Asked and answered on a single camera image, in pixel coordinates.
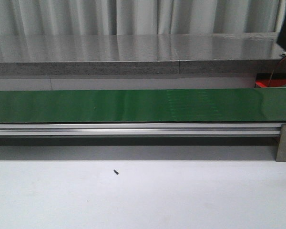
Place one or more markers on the grey stone counter ledge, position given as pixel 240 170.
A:
pixel 251 53

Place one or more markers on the red plastic tray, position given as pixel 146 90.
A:
pixel 265 80

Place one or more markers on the green conveyor belt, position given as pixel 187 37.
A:
pixel 106 106

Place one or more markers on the grey curtain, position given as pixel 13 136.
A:
pixel 142 17

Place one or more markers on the aluminium conveyor side rail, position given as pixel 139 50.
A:
pixel 140 129

